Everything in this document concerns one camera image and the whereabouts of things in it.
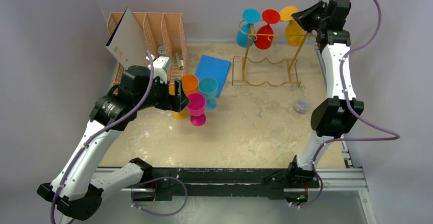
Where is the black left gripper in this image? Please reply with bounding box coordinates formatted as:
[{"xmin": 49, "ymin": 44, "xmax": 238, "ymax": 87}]
[{"xmin": 135, "ymin": 74, "xmax": 189, "ymax": 112}]

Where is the yellow front wine glass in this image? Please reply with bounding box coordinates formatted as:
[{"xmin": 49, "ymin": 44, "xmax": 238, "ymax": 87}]
[{"xmin": 169, "ymin": 85, "xmax": 188, "ymax": 119}]

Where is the yellow wine glass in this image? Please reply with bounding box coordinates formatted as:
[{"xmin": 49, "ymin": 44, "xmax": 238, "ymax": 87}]
[
  {"xmin": 279, "ymin": 6, "xmax": 305, "ymax": 47},
  {"xmin": 169, "ymin": 85, "xmax": 188, "ymax": 119}
]

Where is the magenta wine glass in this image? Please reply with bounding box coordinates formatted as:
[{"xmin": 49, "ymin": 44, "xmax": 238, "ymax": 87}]
[{"xmin": 187, "ymin": 93, "xmax": 206, "ymax": 127}]

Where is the orange wine glass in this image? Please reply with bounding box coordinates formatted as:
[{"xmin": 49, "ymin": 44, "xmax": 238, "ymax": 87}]
[{"xmin": 181, "ymin": 74, "xmax": 199, "ymax": 96}]

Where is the light blue front wine glass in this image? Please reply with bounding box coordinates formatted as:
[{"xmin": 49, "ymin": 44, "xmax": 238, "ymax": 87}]
[{"xmin": 198, "ymin": 77, "xmax": 218, "ymax": 111}]

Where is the light blue wine glass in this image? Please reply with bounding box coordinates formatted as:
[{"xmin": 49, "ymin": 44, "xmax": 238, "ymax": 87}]
[
  {"xmin": 198, "ymin": 77, "xmax": 218, "ymax": 111},
  {"xmin": 236, "ymin": 8, "xmax": 261, "ymax": 48}
]

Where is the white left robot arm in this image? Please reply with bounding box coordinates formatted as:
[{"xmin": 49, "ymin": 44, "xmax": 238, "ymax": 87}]
[{"xmin": 37, "ymin": 66, "xmax": 189, "ymax": 221}]

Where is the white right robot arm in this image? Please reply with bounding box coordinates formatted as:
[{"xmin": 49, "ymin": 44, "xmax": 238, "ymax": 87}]
[{"xmin": 286, "ymin": 0, "xmax": 364, "ymax": 187}]

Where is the red wine glass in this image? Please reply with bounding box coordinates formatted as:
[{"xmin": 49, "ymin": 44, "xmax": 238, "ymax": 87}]
[{"xmin": 254, "ymin": 9, "xmax": 280, "ymax": 50}]

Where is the gold metal wine glass rack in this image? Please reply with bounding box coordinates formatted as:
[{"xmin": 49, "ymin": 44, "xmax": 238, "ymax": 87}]
[{"xmin": 231, "ymin": 20, "xmax": 315, "ymax": 87}]

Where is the light blue rear wine glass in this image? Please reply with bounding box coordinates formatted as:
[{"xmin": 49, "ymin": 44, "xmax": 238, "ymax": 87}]
[{"xmin": 236, "ymin": 8, "xmax": 261, "ymax": 48}]

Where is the blue notebook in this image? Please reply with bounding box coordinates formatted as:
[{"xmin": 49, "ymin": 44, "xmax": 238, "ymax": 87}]
[{"xmin": 195, "ymin": 55, "xmax": 231, "ymax": 98}]

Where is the small jar in organizer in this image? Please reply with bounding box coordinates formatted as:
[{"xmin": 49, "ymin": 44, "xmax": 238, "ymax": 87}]
[{"xmin": 157, "ymin": 45, "xmax": 166, "ymax": 56}]

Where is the pink plastic file organizer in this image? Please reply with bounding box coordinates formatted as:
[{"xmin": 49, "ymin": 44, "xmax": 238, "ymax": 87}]
[{"xmin": 107, "ymin": 12, "xmax": 189, "ymax": 104}]

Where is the grey board in organizer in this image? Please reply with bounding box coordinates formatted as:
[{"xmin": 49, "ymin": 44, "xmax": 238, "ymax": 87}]
[{"xmin": 105, "ymin": 8, "xmax": 149, "ymax": 69}]

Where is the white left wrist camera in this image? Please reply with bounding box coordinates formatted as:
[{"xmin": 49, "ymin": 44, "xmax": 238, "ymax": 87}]
[{"xmin": 150, "ymin": 54, "xmax": 173, "ymax": 84}]

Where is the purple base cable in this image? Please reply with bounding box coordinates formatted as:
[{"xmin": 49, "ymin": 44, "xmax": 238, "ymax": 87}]
[{"xmin": 130, "ymin": 176, "xmax": 189, "ymax": 217}]

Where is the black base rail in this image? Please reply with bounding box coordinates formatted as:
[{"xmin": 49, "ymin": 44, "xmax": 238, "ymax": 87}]
[{"xmin": 131, "ymin": 167, "xmax": 320, "ymax": 202}]

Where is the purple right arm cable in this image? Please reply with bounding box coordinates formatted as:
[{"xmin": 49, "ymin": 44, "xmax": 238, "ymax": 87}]
[{"xmin": 289, "ymin": 0, "xmax": 401, "ymax": 209}]

